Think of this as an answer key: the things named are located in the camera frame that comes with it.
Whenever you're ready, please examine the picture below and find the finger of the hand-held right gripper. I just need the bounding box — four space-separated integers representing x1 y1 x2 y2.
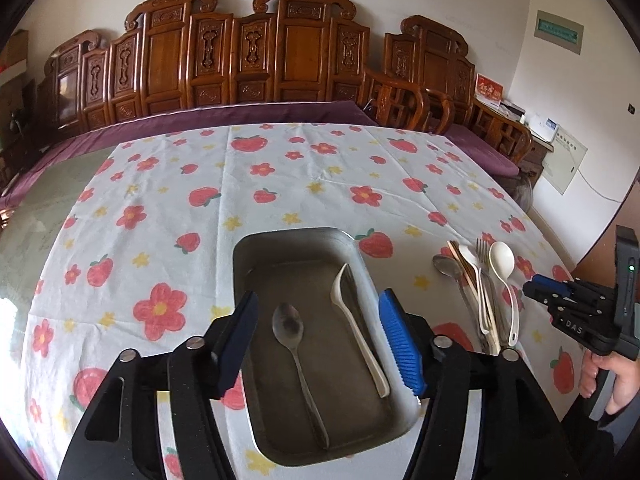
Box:
523 283 559 307
531 273 574 297

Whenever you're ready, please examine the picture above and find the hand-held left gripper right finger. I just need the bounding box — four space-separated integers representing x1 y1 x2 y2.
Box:
377 288 584 480

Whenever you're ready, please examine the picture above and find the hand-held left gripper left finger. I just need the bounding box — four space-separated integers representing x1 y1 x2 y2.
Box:
57 290 261 480

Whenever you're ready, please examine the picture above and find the white round plastic spoon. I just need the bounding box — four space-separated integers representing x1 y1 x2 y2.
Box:
488 241 519 347

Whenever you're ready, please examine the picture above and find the cream plastic soup spoon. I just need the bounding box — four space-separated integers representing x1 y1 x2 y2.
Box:
330 262 391 399

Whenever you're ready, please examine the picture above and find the small white plastic spoon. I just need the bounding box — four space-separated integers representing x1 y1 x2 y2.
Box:
459 244 493 337

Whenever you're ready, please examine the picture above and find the brown wooden chopstick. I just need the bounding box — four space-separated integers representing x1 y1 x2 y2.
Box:
451 241 497 353
447 241 493 353

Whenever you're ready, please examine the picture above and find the dark metal spoon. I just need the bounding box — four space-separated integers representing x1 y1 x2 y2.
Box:
432 254 490 356

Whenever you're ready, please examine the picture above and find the rectangular metal tray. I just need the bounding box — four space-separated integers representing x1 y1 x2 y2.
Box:
232 227 427 466

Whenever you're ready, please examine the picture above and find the person's right forearm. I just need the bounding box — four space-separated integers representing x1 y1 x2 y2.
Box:
597 407 640 463

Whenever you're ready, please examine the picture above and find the person's right hand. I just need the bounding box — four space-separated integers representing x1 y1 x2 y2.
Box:
580 351 640 416

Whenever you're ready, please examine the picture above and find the purple armchair cushion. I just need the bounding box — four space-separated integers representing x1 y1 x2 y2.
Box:
442 124 522 179

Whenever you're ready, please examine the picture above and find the white box device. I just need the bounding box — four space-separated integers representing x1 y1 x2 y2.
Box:
529 114 562 144

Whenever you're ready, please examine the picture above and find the floral strawberry tablecloth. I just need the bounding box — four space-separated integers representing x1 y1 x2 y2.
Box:
10 122 576 480

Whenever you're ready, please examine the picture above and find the red desk calendar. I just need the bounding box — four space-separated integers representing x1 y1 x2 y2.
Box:
473 74 504 109

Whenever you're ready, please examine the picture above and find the long purple bench cushion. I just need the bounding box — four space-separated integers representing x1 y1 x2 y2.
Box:
0 100 382 203

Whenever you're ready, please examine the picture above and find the carved wooden armchair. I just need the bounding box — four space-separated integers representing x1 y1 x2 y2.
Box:
384 15 534 167

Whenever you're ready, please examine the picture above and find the carved wooden bench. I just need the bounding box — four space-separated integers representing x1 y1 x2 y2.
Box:
35 0 433 142

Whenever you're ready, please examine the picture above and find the cardboard box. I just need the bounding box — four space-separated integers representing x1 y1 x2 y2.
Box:
0 29 31 72

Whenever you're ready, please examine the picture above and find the white wall cable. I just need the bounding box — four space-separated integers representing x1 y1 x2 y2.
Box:
576 169 627 207

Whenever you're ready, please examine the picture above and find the grey green wall panel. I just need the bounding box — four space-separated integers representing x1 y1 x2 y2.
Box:
532 9 586 56

